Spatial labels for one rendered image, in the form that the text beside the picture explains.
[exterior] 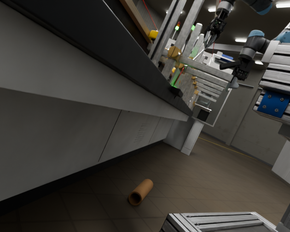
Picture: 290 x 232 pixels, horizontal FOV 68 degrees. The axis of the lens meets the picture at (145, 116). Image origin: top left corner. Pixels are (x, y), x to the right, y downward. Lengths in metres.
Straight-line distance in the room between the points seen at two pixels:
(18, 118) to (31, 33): 0.39
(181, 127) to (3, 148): 3.45
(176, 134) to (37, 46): 3.69
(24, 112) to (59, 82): 0.30
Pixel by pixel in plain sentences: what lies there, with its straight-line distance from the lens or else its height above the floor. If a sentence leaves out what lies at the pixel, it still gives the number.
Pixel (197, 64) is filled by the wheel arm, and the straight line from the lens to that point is 1.08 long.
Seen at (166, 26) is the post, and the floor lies 0.84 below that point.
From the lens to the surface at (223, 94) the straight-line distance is 3.83.
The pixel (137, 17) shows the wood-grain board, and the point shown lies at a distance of 0.99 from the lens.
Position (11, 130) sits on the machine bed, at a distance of 0.71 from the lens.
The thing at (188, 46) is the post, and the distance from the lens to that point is 1.33.
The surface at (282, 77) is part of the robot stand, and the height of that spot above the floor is 0.86.
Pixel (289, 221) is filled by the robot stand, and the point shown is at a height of 0.39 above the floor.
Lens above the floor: 0.59
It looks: 4 degrees down
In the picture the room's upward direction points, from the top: 25 degrees clockwise
